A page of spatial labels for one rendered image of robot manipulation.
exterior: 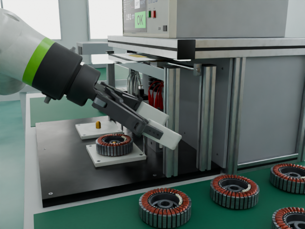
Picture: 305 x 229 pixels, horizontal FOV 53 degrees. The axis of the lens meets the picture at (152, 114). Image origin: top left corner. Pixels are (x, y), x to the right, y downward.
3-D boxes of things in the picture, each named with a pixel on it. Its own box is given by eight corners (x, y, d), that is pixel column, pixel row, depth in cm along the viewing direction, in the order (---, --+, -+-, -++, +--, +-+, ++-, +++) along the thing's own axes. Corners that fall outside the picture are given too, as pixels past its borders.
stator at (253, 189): (201, 200, 72) (201, 186, 71) (221, 181, 81) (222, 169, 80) (247, 216, 66) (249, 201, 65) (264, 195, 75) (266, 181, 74)
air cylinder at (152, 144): (155, 152, 95) (155, 136, 94) (147, 144, 102) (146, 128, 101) (170, 150, 97) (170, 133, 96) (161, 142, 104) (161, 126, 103)
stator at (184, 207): (141, 232, 61) (141, 215, 60) (137, 201, 72) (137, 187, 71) (196, 228, 62) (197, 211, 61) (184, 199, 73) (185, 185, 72)
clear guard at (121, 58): (61, 90, 69) (59, 63, 68) (53, 76, 91) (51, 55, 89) (189, 82, 81) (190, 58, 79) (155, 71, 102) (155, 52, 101)
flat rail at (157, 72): (169, 83, 75) (169, 70, 74) (108, 60, 130) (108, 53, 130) (174, 82, 75) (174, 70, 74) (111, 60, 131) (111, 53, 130)
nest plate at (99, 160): (95, 167, 85) (95, 163, 85) (86, 148, 99) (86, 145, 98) (146, 159, 91) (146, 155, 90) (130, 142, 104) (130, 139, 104)
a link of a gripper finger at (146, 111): (135, 113, 67) (135, 112, 68) (162, 127, 69) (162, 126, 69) (142, 101, 66) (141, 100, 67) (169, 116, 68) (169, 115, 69)
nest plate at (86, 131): (81, 139, 107) (81, 136, 107) (75, 127, 120) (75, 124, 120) (123, 134, 112) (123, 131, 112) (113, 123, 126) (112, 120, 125)
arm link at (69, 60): (52, 38, 51) (61, 37, 59) (22, 99, 53) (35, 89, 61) (86, 56, 52) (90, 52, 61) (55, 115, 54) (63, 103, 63)
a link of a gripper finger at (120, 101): (109, 87, 58) (105, 86, 57) (152, 118, 53) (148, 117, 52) (100, 105, 59) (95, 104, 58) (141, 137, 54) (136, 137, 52)
